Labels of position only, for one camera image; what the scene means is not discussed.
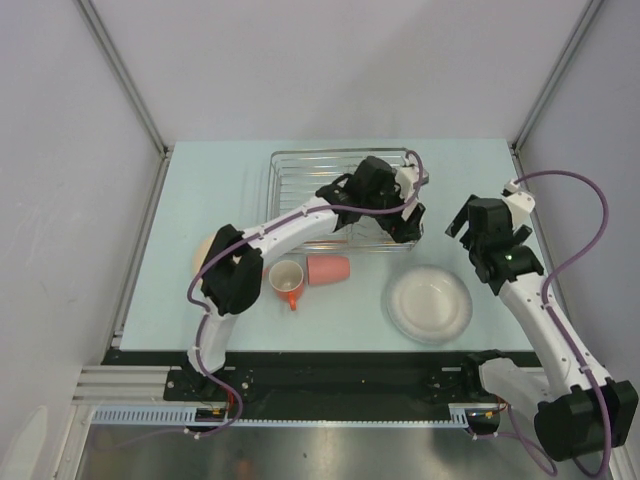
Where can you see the aluminium front rail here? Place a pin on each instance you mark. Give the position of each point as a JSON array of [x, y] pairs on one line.
[[120, 385]]

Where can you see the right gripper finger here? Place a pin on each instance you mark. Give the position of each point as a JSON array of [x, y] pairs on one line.
[[522, 234], [460, 219]]

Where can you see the left aluminium frame post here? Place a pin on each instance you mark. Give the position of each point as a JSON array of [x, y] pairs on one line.
[[106, 45]]

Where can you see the orange mug white inside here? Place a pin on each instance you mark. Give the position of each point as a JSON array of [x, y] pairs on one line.
[[286, 278]]

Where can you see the right aluminium frame post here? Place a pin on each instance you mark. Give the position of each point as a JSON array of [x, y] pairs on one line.
[[561, 65]]

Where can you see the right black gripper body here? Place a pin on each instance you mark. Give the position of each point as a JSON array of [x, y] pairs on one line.
[[468, 243]]

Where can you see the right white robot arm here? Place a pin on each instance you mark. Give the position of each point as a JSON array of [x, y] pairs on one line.
[[578, 408]]

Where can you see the beige and pink floral plate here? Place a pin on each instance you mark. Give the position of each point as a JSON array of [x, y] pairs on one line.
[[200, 254]]

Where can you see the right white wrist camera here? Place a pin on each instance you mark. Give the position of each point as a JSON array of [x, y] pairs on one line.
[[520, 203]]

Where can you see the metal wire dish rack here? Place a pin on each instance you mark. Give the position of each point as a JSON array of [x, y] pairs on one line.
[[295, 175]]

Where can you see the aluminium frame post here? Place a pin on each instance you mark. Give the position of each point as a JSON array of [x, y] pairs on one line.
[[106, 45], [561, 65]]

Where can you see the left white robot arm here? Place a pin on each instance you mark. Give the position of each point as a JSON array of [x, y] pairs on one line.
[[228, 282]]

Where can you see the large white grey-rimmed plate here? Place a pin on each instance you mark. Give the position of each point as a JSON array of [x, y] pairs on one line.
[[429, 304]]

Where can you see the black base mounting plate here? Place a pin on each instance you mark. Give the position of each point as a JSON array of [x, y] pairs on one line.
[[325, 386]]

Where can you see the white slotted cable duct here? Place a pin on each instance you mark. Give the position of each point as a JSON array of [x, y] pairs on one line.
[[456, 416]]

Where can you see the pink plastic cup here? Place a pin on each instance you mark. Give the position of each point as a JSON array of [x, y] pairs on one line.
[[327, 269]]

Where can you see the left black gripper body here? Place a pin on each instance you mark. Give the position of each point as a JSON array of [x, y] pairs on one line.
[[388, 195]]

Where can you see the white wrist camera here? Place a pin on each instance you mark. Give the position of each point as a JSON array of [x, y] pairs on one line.
[[410, 179], [520, 203]]

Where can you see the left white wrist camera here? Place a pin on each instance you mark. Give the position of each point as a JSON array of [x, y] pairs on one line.
[[410, 179]]

